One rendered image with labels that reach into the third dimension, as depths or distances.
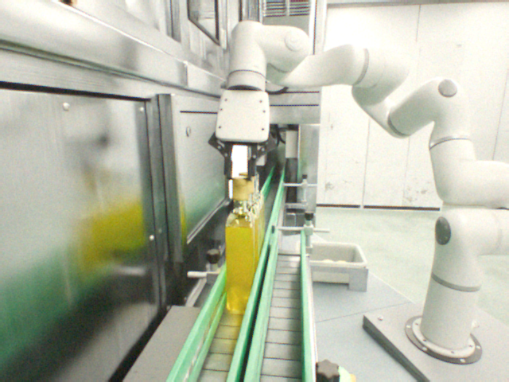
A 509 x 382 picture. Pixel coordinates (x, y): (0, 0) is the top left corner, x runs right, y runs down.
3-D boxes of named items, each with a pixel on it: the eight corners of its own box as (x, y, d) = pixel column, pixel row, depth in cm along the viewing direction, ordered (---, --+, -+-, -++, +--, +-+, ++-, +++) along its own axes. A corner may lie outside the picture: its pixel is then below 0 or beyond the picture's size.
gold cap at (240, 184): (233, 196, 67) (233, 175, 66) (250, 196, 67) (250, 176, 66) (230, 200, 64) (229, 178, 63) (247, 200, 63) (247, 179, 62)
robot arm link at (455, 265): (418, 267, 75) (430, 201, 71) (475, 268, 76) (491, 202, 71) (441, 291, 66) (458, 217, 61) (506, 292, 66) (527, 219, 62)
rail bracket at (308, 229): (271, 247, 99) (272, 208, 96) (328, 251, 97) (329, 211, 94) (271, 251, 97) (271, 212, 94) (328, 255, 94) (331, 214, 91)
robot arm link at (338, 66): (368, 77, 68) (274, 61, 62) (335, 98, 81) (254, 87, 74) (368, 37, 69) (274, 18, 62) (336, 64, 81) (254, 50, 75)
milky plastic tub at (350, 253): (294, 262, 120) (294, 239, 118) (357, 265, 117) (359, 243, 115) (293, 286, 103) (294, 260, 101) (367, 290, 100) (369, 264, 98)
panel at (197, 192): (242, 181, 155) (240, 107, 147) (247, 181, 155) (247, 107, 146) (169, 262, 68) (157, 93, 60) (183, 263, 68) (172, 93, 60)
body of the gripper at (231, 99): (216, 79, 61) (212, 138, 60) (270, 81, 60) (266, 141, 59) (223, 95, 69) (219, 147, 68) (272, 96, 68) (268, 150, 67)
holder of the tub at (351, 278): (280, 263, 120) (280, 243, 118) (356, 267, 117) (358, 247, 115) (277, 286, 104) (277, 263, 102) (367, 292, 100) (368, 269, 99)
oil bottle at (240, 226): (231, 296, 74) (230, 205, 69) (255, 298, 73) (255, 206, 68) (226, 310, 68) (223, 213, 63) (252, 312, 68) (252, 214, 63)
